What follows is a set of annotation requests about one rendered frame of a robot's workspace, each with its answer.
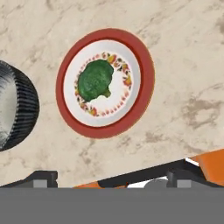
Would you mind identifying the green broccoli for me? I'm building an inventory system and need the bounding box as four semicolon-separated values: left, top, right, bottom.
76;59;116;102

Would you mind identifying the black ribbed bowl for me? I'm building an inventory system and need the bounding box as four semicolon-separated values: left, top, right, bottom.
0;59;41;152

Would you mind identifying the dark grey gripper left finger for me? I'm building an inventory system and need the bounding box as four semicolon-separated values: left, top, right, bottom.
0;170;59;189

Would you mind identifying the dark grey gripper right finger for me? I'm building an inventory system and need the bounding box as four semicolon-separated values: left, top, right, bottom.
166;168;224;189

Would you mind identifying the orange cupboard front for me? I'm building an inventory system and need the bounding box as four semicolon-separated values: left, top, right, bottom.
73;148;224;189

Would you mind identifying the red rimmed white plate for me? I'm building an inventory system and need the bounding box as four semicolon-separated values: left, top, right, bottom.
55;27;156;140

